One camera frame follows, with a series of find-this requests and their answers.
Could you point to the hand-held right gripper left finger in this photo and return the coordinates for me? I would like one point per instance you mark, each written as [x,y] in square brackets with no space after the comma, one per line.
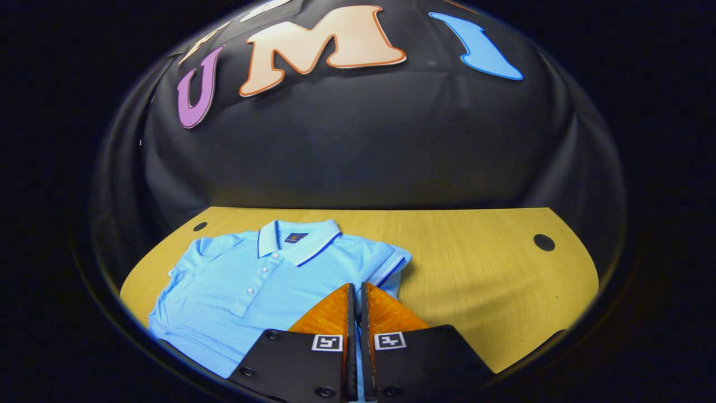
[351,336]

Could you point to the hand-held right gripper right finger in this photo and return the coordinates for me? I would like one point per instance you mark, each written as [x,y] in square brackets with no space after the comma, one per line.
[366,336]

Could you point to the black backdrop cloth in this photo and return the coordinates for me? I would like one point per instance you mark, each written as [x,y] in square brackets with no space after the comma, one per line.
[363,157]

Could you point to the black table grommet hole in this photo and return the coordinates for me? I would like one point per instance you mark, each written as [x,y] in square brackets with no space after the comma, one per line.
[199,226]
[543,242]

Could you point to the light blue T-shirt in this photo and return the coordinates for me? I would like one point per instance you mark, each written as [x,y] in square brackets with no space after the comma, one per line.
[235,291]

